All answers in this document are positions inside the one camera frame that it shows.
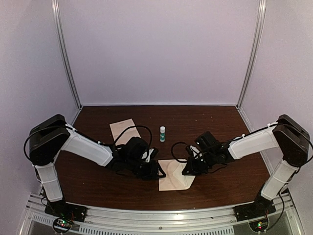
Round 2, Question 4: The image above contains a right black braided cable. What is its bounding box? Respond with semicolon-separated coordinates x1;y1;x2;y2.
171;141;194;163

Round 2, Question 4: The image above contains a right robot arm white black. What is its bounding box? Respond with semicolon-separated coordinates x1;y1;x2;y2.
182;115;313;216

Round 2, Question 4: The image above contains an aluminium frame post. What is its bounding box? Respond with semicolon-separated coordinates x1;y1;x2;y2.
51;0;82;109
236;0;267;110

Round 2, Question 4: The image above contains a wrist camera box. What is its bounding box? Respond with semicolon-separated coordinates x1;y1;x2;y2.
141;148;158;163
185;145;202;158

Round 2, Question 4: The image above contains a right aluminium frame post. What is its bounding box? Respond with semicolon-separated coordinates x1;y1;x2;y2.
236;0;267;110

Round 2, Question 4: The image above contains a left aluminium frame post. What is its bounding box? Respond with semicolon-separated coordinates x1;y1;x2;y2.
51;0;82;109

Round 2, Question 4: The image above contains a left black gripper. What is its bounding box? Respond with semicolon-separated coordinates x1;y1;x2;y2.
126;157;166;181

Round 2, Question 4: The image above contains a beige envelope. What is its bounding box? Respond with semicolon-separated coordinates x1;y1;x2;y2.
158;160;195;191

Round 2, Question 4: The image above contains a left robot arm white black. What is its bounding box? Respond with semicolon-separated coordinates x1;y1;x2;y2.
23;114;166;217

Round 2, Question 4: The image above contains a left black braided cable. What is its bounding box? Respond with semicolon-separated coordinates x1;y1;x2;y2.
97;125;153;150

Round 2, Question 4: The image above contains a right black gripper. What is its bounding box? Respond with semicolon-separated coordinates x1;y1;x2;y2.
182;151;217;176

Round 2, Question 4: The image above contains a green white glue stick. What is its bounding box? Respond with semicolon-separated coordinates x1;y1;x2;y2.
159;126;166;142

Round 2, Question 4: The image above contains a black braided cable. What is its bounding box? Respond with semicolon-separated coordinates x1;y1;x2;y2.
97;125;153;150
171;141;194;163

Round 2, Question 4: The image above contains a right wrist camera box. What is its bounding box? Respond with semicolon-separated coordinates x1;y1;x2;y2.
185;145;202;158

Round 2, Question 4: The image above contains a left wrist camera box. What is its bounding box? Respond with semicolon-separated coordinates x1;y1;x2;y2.
141;148;158;163

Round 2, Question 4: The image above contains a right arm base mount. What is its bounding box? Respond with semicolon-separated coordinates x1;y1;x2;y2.
234;202;276;234

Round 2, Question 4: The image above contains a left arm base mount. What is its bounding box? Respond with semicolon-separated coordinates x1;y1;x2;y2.
45;203;87;234

